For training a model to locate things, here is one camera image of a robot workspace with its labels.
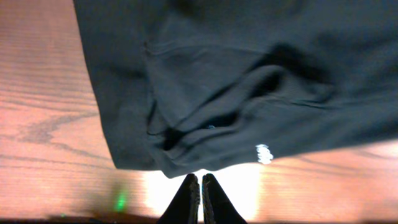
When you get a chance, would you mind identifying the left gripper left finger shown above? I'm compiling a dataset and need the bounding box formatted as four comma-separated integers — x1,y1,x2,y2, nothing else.
157,174,200,224

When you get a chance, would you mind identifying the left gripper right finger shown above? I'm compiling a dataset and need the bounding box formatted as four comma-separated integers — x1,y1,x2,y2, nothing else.
202,174,247,224

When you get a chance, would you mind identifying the black t-shirt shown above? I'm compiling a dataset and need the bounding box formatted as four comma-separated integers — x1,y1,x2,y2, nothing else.
74,0,397,178

